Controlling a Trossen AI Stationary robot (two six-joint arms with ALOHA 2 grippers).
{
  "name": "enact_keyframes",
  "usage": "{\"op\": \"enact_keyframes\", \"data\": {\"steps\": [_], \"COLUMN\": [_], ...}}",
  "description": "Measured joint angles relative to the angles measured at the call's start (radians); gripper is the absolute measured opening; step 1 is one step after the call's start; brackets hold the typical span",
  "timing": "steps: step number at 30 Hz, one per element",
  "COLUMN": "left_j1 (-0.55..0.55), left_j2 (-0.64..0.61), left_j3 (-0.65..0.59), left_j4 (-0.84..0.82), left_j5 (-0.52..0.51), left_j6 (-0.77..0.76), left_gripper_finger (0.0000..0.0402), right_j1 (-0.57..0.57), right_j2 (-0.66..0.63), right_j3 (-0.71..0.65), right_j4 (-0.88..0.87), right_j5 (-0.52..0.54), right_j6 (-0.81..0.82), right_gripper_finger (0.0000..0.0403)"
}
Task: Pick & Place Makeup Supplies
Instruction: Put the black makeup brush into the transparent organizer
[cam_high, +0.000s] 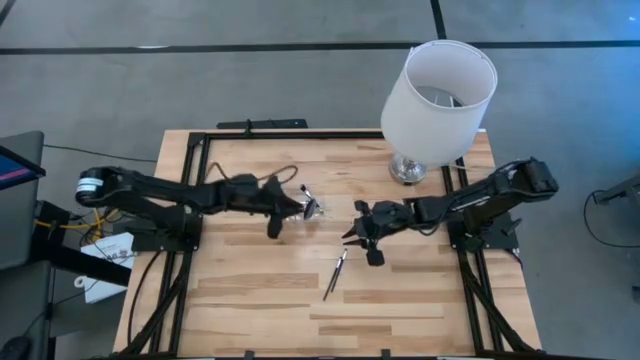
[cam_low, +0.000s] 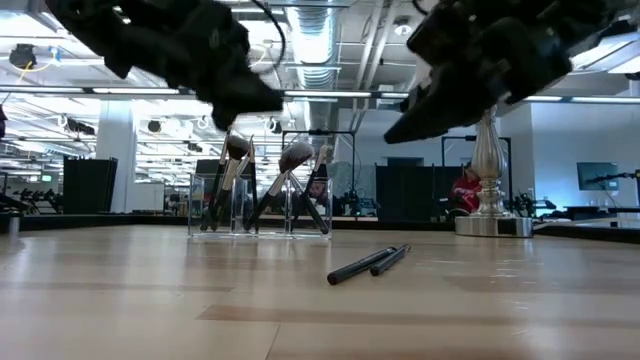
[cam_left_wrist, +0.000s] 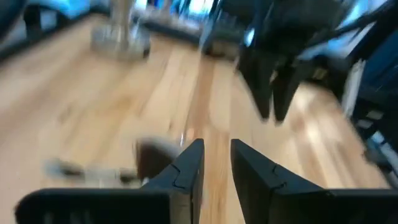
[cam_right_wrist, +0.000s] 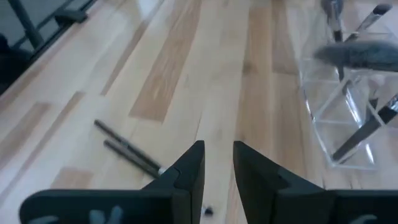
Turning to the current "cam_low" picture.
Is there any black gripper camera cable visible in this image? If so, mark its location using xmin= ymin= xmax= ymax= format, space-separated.
xmin=252 ymin=0 xmax=288 ymax=76

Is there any round head black makeup brush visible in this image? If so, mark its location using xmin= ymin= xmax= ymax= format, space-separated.
xmin=207 ymin=134 xmax=251 ymax=232

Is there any person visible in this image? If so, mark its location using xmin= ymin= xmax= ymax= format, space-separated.
xmin=447 ymin=160 xmax=484 ymax=216
xmin=307 ymin=177 xmax=334 ymax=209

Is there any large fluffy powder brush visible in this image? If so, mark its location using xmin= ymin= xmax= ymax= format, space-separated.
xmin=242 ymin=141 xmax=316 ymax=233

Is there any white square column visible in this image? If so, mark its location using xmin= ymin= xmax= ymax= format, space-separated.
xmin=95 ymin=99 xmax=137 ymax=214

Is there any black ceiling cable reel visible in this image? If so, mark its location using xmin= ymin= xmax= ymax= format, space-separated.
xmin=8 ymin=43 xmax=37 ymax=70

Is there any long ceiling light strip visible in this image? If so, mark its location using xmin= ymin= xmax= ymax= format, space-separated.
xmin=284 ymin=90 xmax=374 ymax=99
xmin=92 ymin=87 xmax=181 ymax=96
xmin=572 ymin=96 xmax=640 ymax=105

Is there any clear acrylic brush organizer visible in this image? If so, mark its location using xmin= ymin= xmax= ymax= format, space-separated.
xmin=187 ymin=172 xmax=334 ymax=239

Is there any silver ventilation duct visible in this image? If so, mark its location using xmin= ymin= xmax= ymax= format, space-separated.
xmin=284 ymin=4 xmax=342 ymax=146

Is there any wide black partition panel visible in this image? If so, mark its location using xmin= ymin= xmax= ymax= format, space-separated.
xmin=374 ymin=164 xmax=464 ymax=221

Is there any black gantry frame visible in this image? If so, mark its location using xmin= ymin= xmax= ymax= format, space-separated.
xmin=281 ymin=129 xmax=357 ymax=211
xmin=440 ymin=134 xmax=514 ymax=211

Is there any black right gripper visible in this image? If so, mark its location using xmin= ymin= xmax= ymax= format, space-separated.
xmin=383 ymin=0 xmax=574 ymax=145

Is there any white shade silver table lamp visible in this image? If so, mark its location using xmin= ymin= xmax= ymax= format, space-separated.
xmin=453 ymin=102 xmax=535 ymax=239

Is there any wall mounted monitor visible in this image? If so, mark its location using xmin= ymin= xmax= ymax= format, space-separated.
xmin=576 ymin=161 xmax=620 ymax=192

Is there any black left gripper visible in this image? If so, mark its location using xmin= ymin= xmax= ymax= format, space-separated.
xmin=124 ymin=0 xmax=285 ymax=132

